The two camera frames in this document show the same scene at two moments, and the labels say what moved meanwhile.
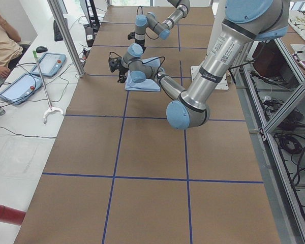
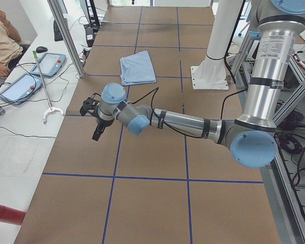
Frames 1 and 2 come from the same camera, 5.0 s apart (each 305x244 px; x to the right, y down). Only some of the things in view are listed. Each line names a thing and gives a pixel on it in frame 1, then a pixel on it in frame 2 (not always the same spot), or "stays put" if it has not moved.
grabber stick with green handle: [52, 109] stays put
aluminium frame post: [68, 36] stays put
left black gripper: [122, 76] -> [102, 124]
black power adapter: [90, 33] stays put
